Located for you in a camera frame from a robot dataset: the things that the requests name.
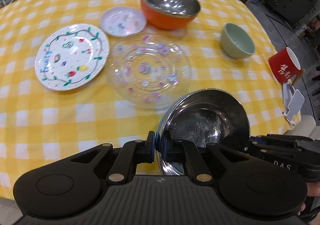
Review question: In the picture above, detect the white phone stand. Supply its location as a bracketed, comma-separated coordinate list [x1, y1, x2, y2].
[283, 82, 305, 126]

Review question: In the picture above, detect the orange steel bowl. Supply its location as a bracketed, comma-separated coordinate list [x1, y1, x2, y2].
[140, 0, 201, 30]

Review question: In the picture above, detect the clear glass flower plate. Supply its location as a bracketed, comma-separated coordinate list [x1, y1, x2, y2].
[106, 34, 191, 108]

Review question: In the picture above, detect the stainless steel bowl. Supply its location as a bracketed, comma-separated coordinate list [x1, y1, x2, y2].
[155, 88, 251, 176]

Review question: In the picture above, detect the yellow checked tablecloth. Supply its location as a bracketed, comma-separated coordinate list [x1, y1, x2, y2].
[1, 0, 292, 199]

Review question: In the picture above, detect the green ceramic bowl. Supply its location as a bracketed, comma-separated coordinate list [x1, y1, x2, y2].
[220, 23, 255, 59]

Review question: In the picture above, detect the red mug with wooden handle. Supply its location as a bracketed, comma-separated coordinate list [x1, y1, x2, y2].
[268, 47, 305, 85]

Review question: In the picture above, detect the right hand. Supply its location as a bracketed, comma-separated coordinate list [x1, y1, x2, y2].
[295, 181, 320, 216]

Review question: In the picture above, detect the white fruit pattern plate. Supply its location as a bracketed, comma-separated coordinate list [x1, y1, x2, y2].
[35, 23, 110, 91]

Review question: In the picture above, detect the small white sticker plate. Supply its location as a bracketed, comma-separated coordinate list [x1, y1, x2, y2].
[99, 6, 147, 37]

